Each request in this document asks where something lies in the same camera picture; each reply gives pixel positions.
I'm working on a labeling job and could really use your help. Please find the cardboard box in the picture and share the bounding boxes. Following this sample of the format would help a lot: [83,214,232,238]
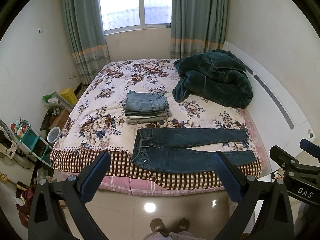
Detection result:
[49,109,69,130]

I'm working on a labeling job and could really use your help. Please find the pink checked bed sheet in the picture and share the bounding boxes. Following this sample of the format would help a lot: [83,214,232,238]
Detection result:
[60,171,251,197]

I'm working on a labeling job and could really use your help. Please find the left green striped curtain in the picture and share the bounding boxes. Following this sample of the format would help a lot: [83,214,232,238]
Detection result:
[61,0,111,85]

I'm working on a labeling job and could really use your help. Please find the floral bedspread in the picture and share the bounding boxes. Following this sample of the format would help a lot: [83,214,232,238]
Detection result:
[49,58,262,190]

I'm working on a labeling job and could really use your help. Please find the white waste bin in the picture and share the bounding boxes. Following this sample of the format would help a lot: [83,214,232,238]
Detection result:
[47,127,61,144]

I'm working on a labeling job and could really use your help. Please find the right green striped curtain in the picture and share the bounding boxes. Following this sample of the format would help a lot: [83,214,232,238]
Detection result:
[170,0,228,59]

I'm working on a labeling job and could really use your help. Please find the green bag with roll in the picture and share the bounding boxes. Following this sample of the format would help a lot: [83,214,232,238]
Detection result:
[42,92,74,112]

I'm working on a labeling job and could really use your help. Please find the yellow box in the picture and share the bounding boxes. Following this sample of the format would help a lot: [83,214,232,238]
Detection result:
[59,87,78,106]

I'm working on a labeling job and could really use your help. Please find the right brown slipper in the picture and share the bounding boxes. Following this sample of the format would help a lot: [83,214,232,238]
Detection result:
[174,218,190,233]

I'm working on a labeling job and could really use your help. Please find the stack of folded jeans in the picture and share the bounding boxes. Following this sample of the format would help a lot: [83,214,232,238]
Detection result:
[124,90,170,125]

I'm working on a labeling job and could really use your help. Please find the grey baby seat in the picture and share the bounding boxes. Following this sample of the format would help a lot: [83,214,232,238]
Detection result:
[1,120,31,170]

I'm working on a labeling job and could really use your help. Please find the red patterned cloth on floor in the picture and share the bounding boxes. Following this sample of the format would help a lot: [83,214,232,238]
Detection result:
[16,181,36,228]

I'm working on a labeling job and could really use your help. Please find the window with white frame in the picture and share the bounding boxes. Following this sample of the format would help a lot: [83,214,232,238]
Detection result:
[100,0,172,34]

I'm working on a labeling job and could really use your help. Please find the green striped curtain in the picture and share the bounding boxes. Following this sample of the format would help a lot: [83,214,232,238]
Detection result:
[61,0,111,85]
[170,0,228,59]

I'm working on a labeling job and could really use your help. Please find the white bed headboard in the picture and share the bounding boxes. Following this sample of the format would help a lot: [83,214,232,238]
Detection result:
[223,41,319,178]

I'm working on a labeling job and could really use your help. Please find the dark green plush blanket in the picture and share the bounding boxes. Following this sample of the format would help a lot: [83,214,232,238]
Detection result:
[172,49,253,109]

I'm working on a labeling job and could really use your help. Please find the teal shelf rack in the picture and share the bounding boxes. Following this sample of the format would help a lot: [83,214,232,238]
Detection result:
[10,118,52,167]

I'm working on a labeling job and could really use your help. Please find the dark blue jeans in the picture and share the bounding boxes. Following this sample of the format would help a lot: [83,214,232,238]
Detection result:
[131,128,248,174]

